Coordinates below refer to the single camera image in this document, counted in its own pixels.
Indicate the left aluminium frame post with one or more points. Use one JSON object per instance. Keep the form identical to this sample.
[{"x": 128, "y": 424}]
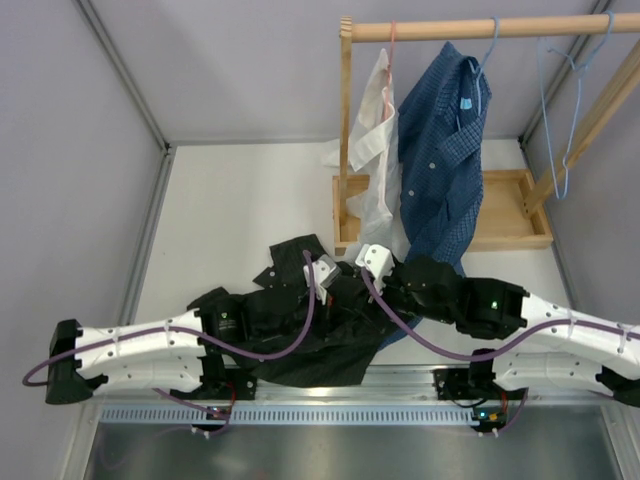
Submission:
[{"x": 98, "y": 29}]

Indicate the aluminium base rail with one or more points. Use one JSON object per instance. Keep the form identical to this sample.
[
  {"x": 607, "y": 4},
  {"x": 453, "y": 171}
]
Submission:
[{"x": 387, "y": 381}]

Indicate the black pinstripe shirt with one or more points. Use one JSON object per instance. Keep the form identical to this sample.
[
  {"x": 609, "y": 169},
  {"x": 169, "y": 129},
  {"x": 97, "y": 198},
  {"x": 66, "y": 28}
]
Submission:
[{"x": 277, "y": 332}]

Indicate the right aluminium frame post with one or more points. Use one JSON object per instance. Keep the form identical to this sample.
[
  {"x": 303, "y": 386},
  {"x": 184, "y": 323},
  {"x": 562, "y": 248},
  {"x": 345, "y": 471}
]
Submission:
[{"x": 561, "y": 74}]

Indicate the blue checked shirt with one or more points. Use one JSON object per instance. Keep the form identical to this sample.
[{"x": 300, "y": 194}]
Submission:
[{"x": 442, "y": 180}]

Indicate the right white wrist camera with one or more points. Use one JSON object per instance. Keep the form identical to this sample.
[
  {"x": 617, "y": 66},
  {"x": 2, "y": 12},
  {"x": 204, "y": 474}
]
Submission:
[{"x": 378, "y": 261}]

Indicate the pink wire hanger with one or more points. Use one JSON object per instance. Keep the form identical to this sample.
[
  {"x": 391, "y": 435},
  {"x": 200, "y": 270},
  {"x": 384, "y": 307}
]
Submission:
[{"x": 387, "y": 110}]

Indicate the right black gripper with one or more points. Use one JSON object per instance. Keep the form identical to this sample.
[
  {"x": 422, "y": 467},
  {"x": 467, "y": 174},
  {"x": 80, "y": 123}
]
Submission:
[{"x": 392, "y": 278}]

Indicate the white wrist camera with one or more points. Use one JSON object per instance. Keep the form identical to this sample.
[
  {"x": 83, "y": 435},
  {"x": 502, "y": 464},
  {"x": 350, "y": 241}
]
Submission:
[
  {"x": 325, "y": 272},
  {"x": 378, "y": 261}
]

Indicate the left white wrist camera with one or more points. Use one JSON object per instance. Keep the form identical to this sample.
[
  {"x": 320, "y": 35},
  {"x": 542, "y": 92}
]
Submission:
[{"x": 325, "y": 272}]

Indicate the blue hanger holding shirt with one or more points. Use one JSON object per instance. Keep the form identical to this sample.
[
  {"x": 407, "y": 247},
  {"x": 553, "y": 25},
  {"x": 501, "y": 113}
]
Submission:
[{"x": 476, "y": 94}]

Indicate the grey slotted cable duct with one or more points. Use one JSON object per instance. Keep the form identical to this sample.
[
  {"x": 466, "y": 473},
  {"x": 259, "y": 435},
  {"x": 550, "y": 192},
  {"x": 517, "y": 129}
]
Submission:
[{"x": 298, "y": 415}]

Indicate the wooden clothes rack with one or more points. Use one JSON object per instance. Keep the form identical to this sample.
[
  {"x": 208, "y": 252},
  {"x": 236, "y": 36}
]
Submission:
[{"x": 511, "y": 216}]

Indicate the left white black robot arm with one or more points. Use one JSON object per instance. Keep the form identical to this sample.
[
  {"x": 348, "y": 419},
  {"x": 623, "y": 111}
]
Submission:
[{"x": 86, "y": 362}]

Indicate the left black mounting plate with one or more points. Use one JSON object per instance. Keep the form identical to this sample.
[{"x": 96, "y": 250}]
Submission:
[{"x": 245, "y": 382}]

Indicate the aluminium frame post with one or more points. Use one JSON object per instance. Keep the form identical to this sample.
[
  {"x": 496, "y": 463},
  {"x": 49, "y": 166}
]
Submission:
[
  {"x": 98, "y": 29},
  {"x": 561, "y": 74}
]

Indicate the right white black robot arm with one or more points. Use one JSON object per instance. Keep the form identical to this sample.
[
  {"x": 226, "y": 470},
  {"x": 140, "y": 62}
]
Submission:
[{"x": 541, "y": 342}]

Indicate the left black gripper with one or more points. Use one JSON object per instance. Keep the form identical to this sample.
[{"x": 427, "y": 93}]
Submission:
[{"x": 336, "y": 305}]

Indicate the white shirt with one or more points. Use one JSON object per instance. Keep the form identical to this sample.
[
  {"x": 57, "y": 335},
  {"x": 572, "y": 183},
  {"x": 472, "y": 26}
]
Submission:
[{"x": 374, "y": 180}]

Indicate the empty blue wire hanger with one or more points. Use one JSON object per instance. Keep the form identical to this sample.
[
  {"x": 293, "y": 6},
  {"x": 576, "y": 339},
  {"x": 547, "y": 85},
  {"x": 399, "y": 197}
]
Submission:
[{"x": 560, "y": 120}]

